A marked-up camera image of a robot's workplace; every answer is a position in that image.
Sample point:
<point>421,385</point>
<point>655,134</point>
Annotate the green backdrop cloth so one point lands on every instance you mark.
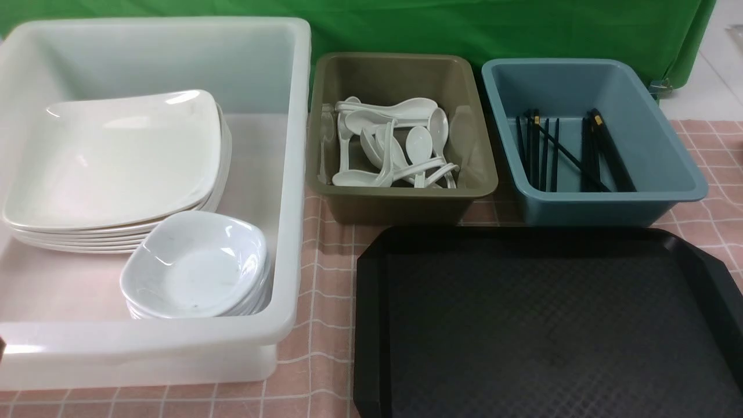
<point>658,39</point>

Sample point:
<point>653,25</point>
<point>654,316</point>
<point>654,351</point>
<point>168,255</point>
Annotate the black serving tray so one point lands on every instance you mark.
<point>455,321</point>

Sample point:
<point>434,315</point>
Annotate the large white square plate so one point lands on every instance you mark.
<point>93,164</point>

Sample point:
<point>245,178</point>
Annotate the white spoon middle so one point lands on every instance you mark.
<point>419,145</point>

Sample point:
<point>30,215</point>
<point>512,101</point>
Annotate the white spoon long front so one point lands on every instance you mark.
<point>361,178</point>

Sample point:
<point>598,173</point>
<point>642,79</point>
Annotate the pink checked tablecloth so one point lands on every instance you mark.
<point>314,361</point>

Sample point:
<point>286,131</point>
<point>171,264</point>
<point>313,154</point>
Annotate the white spoon top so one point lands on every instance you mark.
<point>414,108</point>

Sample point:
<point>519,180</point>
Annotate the black chopsticks right bundle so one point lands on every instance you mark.
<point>599,148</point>

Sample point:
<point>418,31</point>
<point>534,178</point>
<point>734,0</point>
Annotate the large translucent white tub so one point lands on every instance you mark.
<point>64,319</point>

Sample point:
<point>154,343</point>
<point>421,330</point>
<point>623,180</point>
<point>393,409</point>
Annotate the black chopstick diagonal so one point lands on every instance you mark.
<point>578,164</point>

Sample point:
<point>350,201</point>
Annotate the white bowl tray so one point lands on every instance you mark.
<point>198,232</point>

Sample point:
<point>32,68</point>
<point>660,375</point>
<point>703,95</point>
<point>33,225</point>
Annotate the stack of white bowls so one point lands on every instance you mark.
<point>197,288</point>

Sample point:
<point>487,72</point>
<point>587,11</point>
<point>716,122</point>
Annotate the white soup spoon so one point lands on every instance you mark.
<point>384,165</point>

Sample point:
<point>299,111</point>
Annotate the white spoon right upright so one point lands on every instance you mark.
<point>438,127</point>

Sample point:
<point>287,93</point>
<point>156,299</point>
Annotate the stack of white plates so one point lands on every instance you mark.
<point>125,239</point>

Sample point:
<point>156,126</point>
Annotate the blue plastic bin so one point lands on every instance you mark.
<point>559,92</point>

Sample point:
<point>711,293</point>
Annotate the olive green plastic bin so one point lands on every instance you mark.
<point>387,79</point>

